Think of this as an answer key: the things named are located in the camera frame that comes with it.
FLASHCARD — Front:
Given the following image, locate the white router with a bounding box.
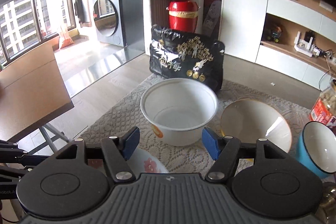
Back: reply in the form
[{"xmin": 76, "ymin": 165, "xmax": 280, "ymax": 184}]
[{"xmin": 294, "ymin": 31, "xmax": 321, "ymax": 58}]

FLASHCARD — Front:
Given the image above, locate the white washing machine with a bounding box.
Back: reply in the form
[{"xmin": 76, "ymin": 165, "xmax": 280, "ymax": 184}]
[{"xmin": 90, "ymin": 0, "xmax": 124, "ymax": 47}]

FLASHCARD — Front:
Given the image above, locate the white plastic tub bowl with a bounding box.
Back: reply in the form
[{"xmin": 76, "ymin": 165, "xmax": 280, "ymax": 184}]
[{"xmin": 140, "ymin": 78, "xmax": 218, "ymax": 147}]

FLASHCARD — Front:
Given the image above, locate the orange snack bag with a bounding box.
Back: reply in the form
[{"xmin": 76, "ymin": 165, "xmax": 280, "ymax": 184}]
[{"xmin": 59, "ymin": 24, "xmax": 74, "ymax": 49}]

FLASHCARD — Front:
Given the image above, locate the wooden folding table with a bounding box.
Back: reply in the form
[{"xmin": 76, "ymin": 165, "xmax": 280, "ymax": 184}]
[{"xmin": 1, "ymin": 43, "xmax": 74, "ymax": 152}]

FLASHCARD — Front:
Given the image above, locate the gold rimmed white bowl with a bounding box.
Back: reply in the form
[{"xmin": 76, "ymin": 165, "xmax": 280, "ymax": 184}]
[{"xmin": 220, "ymin": 99, "xmax": 292, "ymax": 152}]

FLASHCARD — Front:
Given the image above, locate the peanut jar red label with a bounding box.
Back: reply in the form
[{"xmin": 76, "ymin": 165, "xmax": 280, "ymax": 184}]
[{"xmin": 309, "ymin": 80, "xmax": 336, "ymax": 131}]

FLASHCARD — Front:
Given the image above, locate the black snack bag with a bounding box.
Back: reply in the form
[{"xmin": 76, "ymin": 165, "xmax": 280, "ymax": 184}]
[{"xmin": 149, "ymin": 24, "xmax": 225, "ymax": 92}]

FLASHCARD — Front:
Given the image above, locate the white lace tablecloth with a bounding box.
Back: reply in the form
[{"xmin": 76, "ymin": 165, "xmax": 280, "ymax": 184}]
[{"xmin": 82, "ymin": 75, "xmax": 309, "ymax": 174}]

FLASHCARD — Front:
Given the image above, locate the blue enamel bowl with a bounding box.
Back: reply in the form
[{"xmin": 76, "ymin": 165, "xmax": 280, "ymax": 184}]
[{"xmin": 295, "ymin": 121, "xmax": 335, "ymax": 178}]

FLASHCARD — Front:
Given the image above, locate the red trash bin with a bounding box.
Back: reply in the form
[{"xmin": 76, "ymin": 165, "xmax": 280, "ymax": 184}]
[{"xmin": 166, "ymin": 0, "xmax": 199, "ymax": 33}]

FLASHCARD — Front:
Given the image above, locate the toy tractor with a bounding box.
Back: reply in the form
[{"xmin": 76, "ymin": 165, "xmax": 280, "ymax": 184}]
[{"xmin": 262, "ymin": 23, "xmax": 282, "ymax": 43}]

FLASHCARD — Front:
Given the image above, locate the white shelf cabinet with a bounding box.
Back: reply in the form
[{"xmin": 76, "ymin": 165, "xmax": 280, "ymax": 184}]
[{"xmin": 219, "ymin": 0, "xmax": 335, "ymax": 89}]

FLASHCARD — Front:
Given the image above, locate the floral white plate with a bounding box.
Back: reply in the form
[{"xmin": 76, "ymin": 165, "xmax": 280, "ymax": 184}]
[{"xmin": 88, "ymin": 147, "xmax": 170, "ymax": 175}]

